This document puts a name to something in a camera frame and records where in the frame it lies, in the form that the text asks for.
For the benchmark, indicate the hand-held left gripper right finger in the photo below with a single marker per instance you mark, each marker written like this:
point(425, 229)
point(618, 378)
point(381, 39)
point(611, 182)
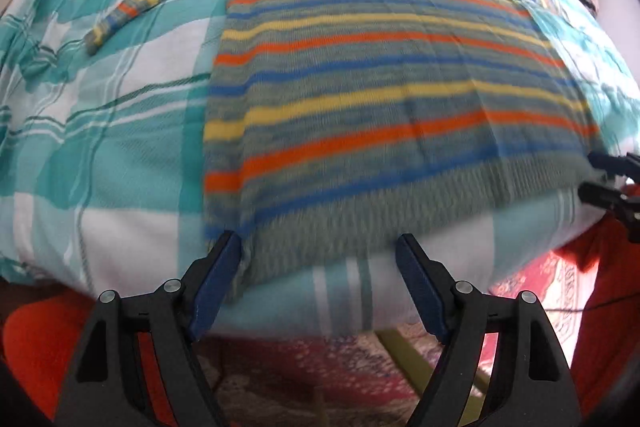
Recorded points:
point(417, 287)

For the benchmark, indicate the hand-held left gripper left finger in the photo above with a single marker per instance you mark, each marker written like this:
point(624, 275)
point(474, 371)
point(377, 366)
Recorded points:
point(220, 277)

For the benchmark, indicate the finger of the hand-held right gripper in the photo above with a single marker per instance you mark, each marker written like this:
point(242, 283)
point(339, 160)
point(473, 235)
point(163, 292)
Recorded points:
point(602, 196)
point(612, 163)

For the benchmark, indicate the striped knit sweater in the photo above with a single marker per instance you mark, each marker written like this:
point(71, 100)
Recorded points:
point(375, 82)

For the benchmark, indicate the person's red clothing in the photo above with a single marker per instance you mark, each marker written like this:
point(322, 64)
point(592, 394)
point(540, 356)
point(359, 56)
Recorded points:
point(612, 267)

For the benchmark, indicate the red patterned rug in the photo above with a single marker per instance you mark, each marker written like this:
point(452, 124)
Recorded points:
point(300, 372)

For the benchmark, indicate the teal white plaid blanket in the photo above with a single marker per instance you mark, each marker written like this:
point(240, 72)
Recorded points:
point(125, 157)

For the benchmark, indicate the yellow-green metal frame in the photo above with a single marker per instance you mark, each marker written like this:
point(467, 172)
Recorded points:
point(407, 357)

